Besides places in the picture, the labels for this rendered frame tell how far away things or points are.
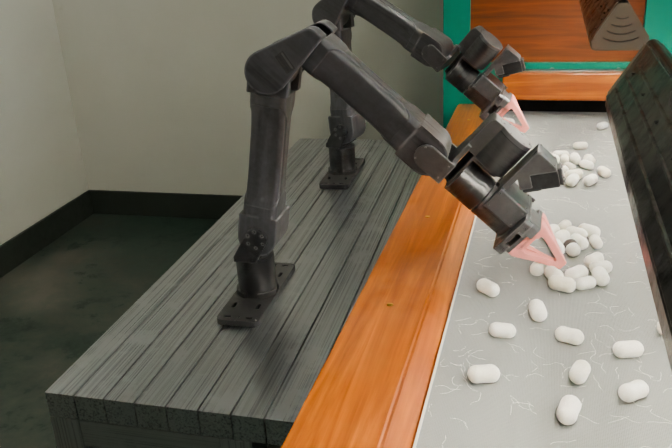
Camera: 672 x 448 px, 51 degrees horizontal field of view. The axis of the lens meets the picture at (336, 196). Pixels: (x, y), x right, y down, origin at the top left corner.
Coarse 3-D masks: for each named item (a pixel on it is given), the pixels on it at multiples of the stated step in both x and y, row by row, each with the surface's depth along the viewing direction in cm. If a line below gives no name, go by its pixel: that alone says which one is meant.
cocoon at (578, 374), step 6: (582, 360) 80; (576, 366) 79; (582, 366) 79; (588, 366) 79; (570, 372) 79; (576, 372) 78; (582, 372) 78; (588, 372) 79; (570, 378) 79; (576, 378) 78; (582, 378) 78
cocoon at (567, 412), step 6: (564, 396) 74; (570, 396) 74; (564, 402) 73; (570, 402) 73; (576, 402) 73; (558, 408) 73; (564, 408) 72; (570, 408) 72; (576, 408) 72; (558, 414) 72; (564, 414) 72; (570, 414) 72; (576, 414) 72; (558, 420) 73; (564, 420) 72; (570, 420) 72
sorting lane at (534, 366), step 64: (576, 128) 172; (576, 192) 133; (512, 256) 109; (576, 256) 108; (640, 256) 107; (448, 320) 93; (512, 320) 92; (576, 320) 91; (640, 320) 90; (448, 384) 80; (512, 384) 80; (576, 384) 79
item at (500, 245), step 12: (492, 192) 99; (480, 204) 99; (480, 216) 101; (492, 216) 99; (528, 216) 97; (492, 228) 101; (504, 228) 100; (516, 228) 97; (528, 228) 96; (504, 240) 98
